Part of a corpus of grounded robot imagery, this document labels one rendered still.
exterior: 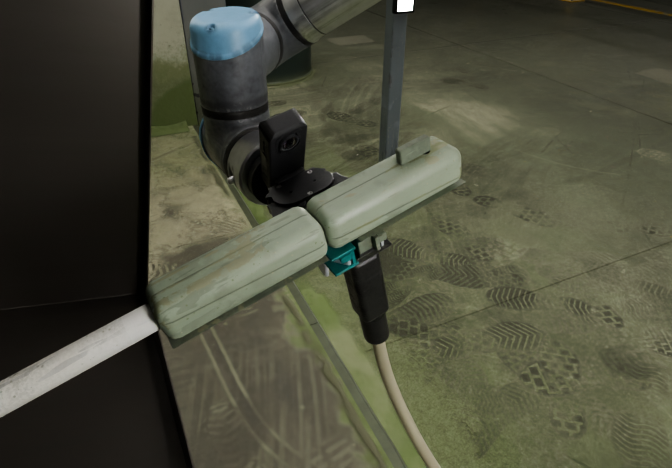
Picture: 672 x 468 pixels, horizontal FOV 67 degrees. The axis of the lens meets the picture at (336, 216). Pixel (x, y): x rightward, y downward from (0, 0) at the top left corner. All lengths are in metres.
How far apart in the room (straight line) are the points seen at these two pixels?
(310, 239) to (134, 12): 0.29
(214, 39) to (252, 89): 0.08
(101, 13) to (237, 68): 0.17
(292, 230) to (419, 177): 0.13
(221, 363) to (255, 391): 0.11
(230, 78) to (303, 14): 0.15
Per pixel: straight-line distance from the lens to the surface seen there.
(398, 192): 0.46
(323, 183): 0.55
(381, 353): 0.63
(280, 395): 1.10
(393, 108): 1.70
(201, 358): 1.19
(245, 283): 0.43
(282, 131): 0.52
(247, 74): 0.67
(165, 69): 2.27
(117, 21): 0.58
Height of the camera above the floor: 0.90
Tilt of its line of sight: 32 degrees down
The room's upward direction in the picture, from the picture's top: straight up
